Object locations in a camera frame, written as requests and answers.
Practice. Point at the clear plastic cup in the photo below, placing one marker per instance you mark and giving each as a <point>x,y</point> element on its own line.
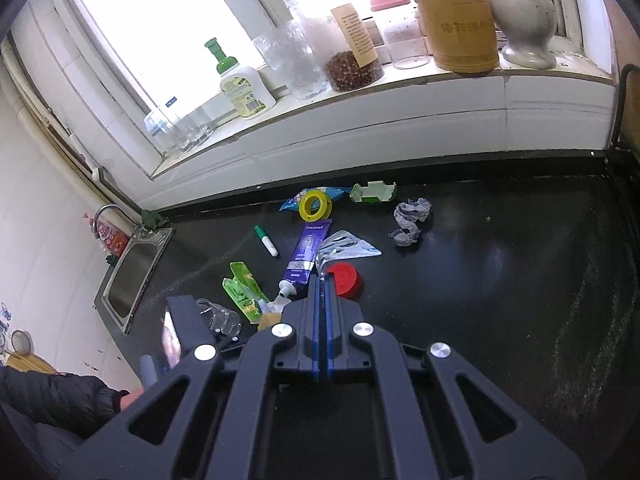
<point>222,317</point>

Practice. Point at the blue snack wrapper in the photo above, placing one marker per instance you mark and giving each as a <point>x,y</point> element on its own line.
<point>290,203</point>

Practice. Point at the yellow tape roll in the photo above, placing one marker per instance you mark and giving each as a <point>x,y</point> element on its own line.
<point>303,210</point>

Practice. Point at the person's left forearm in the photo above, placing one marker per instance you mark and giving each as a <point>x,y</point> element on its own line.
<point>55,400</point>

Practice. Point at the green cloth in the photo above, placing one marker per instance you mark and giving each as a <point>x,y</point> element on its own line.
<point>152,218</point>

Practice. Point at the crumpled printed paper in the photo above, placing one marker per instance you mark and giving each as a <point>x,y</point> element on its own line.
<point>407,215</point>

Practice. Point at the round wooden board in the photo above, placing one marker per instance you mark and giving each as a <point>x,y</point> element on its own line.
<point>30,364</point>

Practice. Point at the green drink pouch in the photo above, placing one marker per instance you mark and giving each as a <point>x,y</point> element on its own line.
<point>245,292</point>

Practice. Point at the red plastic cap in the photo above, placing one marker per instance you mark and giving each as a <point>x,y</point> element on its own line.
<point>347,280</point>

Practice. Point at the purple toothpaste tube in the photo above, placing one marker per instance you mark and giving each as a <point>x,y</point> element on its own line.
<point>302,255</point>

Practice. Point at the white framed window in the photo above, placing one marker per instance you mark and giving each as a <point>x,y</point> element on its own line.
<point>150,35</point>

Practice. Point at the pink lidded jar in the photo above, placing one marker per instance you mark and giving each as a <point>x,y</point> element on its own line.
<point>405,40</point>

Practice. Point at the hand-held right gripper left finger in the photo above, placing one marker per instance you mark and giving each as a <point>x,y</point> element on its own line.
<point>317,305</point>

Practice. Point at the metal mesh strainer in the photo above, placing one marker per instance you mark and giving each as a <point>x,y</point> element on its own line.
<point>20,342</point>

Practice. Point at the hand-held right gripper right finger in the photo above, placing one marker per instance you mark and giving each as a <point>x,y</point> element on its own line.
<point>330,305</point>

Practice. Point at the green white plastic box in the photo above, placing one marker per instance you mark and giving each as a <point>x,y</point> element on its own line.
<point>372,195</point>

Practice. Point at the bamboo utensil holder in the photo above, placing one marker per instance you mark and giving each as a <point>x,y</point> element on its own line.
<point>455,20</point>

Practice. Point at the green white marker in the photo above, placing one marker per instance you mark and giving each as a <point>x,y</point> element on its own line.
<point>265,241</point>

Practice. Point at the small green rag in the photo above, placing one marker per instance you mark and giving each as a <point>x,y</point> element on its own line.
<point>110,260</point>

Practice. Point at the stainless steel sink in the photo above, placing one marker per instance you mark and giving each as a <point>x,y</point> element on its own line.
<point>130,280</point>

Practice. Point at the white wall pipe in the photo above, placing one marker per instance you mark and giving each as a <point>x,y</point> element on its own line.
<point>50,125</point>

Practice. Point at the labelled spice jar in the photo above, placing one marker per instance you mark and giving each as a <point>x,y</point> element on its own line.
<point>350,70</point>

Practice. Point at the crumpled white yellow wrapper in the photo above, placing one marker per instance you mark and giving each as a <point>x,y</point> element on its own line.
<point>272,315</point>

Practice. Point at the clear drinking glass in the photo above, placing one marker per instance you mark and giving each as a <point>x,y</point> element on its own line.
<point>185,132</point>
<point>204,125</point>

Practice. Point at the white stone mortar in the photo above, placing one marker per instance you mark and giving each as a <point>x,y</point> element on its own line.
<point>525,25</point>

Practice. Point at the metal faucet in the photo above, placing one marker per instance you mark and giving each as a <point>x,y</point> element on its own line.
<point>107,208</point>

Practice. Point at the silver foil wrapper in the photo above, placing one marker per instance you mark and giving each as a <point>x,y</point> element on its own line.
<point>350,247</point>

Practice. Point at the textured glass cup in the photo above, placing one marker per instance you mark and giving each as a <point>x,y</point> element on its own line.
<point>295,65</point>

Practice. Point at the red detergent bag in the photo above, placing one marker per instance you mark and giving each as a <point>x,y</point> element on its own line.
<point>112,242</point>

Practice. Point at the large clear glass jar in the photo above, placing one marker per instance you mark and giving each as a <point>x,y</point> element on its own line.
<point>310,15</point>

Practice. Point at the green white pump bottle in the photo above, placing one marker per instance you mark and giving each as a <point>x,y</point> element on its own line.
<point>245,90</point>

